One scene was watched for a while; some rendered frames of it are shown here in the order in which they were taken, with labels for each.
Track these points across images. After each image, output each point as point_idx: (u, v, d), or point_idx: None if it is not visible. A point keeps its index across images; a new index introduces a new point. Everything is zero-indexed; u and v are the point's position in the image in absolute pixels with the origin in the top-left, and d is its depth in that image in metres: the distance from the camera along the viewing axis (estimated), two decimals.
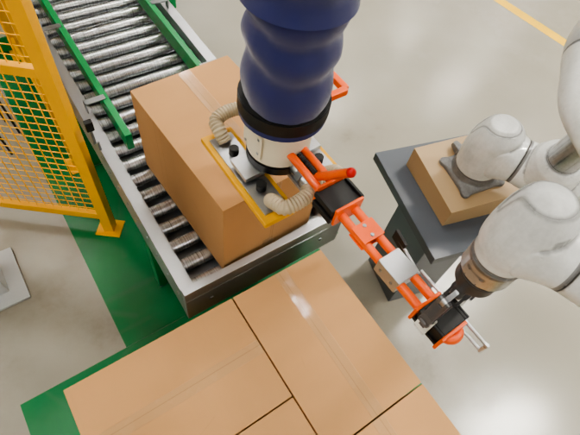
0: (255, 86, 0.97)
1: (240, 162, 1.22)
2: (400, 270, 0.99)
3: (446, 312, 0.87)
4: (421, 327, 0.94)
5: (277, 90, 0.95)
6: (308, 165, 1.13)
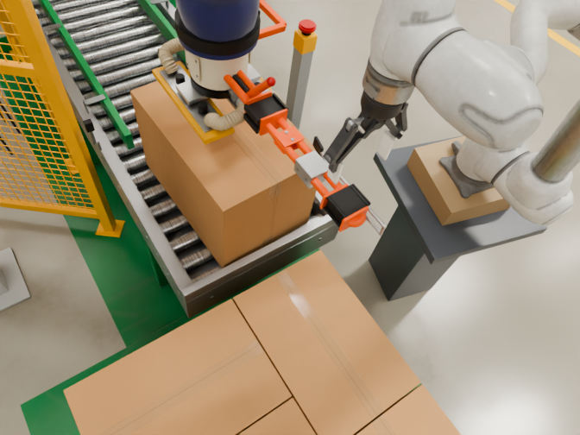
0: (184, 3, 1.10)
1: (185, 88, 1.36)
2: (314, 167, 1.12)
3: (353, 148, 0.88)
4: (333, 175, 0.94)
5: (204, 5, 1.09)
6: (241, 85, 1.26)
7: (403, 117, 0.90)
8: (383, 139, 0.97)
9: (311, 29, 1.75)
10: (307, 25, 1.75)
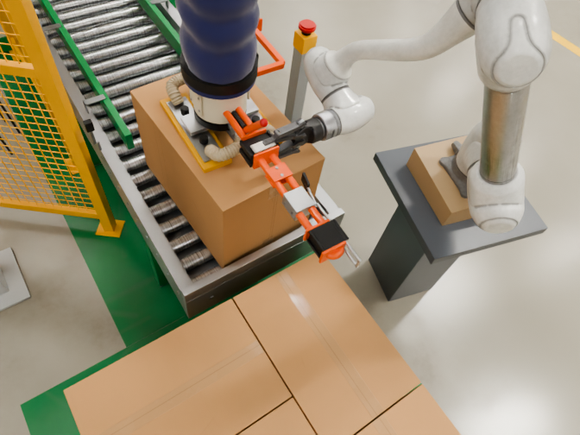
0: (189, 52, 1.22)
1: (188, 119, 1.48)
2: (299, 202, 1.23)
3: (280, 144, 1.39)
4: None
5: (206, 53, 1.20)
6: (239, 121, 1.38)
7: (289, 125, 1.34)
8: (267, 147, 1.32)
9: (311, 29, 1.75)
10: (307, 25, 1.75)
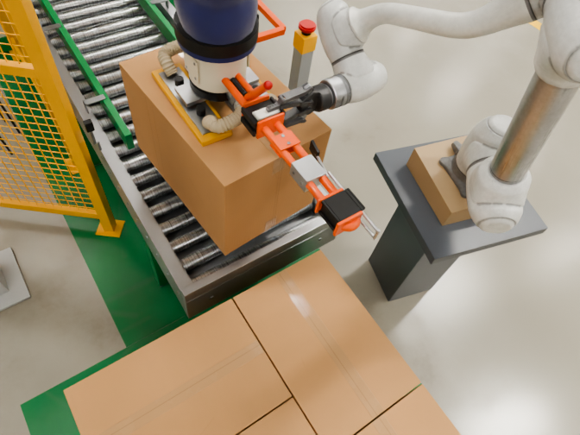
0: (183, 8, 1.11)
1: (183, 90, 1.36)
2: (310, 171, 1.12)
3: (285, 111, 1.28)
4: None
5: (202, 9, 1.09)
6: (239, 88, 1.27)
7: (295, 90, 1.23)
8: (272, 113, 1.21)
9: (311, 29, 1.75)
10: (307, 25, 1.75)
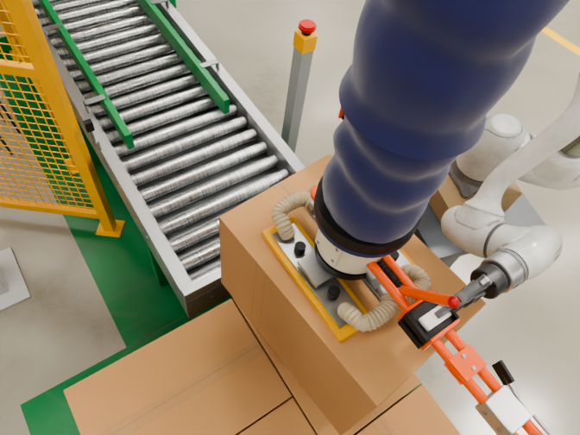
0: (345, 206, 0.85)
1: (309, 264, 1.10)
2: (511, 416, 0.86)
3: None
4: None
5: (374, 211, 0.83)
6: (391, 276, 1.01)
7: (469, 285, 0.97)
8: (441, 318, 0.95)
9: (311, 29, 1.75)
10: (307, 25, 1.75)
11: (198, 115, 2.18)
